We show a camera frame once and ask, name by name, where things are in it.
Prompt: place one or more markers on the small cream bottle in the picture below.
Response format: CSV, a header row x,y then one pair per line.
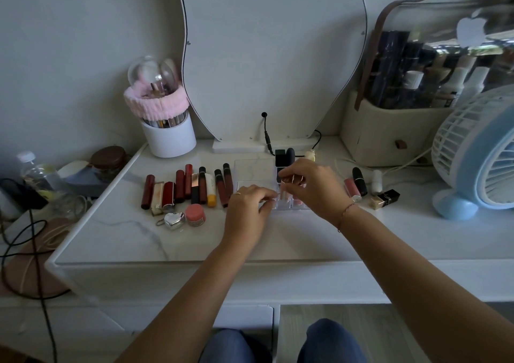
x,y
310,155

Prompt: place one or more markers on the silver heart-shaped case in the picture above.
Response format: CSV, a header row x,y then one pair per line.
x,y
174,221

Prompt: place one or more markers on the person's left forearm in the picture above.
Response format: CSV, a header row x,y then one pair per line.
x,y
188,306

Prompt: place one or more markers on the person's left thumb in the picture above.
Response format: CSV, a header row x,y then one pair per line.
x,y
268,206

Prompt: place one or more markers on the person's blue jeans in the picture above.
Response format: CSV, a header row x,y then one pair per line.
x,y
333,342

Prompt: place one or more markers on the person's right hand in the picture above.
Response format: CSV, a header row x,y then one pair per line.
x,y
321,188

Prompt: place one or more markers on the small white tube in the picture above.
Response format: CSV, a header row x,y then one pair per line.
x,y
376,182

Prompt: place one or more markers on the pink round stool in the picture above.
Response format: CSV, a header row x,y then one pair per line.
x,y
28,266

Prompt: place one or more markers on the clear dome lid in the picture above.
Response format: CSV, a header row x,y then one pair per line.
x,y
150,71

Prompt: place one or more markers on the white vanity table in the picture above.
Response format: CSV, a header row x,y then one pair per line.
x,y
281,282

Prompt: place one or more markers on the jar with brown lid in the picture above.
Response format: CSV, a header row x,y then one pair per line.
x,y
107,161

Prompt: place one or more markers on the curved vanity mirror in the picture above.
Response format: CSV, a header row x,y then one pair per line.
x,y
273,53

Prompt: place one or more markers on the clear acrylic organizer tray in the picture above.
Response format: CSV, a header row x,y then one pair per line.
x,y
255,172

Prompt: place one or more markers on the black bullet lipstick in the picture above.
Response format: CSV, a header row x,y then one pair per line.
x,y
360,181

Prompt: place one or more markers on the black rounded lipstick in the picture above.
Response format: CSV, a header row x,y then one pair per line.
x,y
290,155

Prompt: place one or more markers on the person's right forearm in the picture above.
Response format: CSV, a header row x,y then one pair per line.
x,y
421,282

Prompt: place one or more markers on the pink round jar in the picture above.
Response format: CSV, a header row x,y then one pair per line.
x,y
195,215

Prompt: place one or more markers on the black square lipstick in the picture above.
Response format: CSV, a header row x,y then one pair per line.
x,y
280,160

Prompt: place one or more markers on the group of cosmetic bottles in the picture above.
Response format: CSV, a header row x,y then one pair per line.
x,y
421,77

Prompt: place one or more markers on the white and blue desk fan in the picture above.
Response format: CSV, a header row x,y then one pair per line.
x,y
474,153

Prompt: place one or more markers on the clear cosmetic bag beige base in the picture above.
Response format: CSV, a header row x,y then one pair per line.
x,y
385,133

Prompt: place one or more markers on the white mirror base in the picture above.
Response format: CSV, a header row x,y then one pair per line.
x,y
241,146

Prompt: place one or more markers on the grey blue box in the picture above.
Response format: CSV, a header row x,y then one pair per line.
x,y
80,180

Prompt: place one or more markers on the person's left hand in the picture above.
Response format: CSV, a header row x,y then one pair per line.
x,y
243,214

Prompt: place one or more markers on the pink clear lip gloss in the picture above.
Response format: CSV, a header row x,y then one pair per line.
x,y
352,190

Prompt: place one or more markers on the white brush holder cup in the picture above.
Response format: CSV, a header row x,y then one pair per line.
x,y
168,135

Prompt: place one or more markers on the pink fluffy headband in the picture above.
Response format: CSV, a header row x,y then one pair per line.
x,y
154,103

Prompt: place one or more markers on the row of lipstick tubes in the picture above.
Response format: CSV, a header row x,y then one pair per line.
x,y
180,186

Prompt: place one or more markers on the person's right thumb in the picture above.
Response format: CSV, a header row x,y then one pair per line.
x,y
293,193

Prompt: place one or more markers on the black box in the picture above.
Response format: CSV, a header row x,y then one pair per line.
x,y
20,196

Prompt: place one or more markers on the clear plastic bottle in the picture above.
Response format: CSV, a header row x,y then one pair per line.
x,y
38,176

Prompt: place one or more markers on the black and gold lipstick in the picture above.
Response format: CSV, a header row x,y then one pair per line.
x,y
386,198

